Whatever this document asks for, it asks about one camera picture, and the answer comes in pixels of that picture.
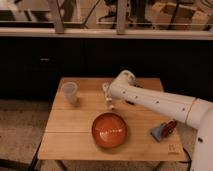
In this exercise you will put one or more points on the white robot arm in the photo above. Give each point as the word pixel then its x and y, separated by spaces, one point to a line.
pixel 192 111

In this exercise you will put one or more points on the clear plastic cup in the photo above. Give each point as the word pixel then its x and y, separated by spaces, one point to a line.
pixel 69 90

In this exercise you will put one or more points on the orange round bowl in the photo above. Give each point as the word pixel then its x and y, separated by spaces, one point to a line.
pixel 109 130

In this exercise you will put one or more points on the wooden table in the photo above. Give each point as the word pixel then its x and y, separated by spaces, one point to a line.
pixel 68 132

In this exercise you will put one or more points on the blue sponge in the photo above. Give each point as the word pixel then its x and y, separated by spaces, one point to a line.
pixel 156 132

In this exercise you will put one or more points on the black office chair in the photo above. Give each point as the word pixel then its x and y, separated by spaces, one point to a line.
pixel 106 12

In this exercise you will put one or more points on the dark cabinet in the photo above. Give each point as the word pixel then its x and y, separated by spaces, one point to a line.
pixel 31 68

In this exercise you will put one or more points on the cardboard boxes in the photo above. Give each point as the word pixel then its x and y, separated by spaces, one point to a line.
pixel 180 17

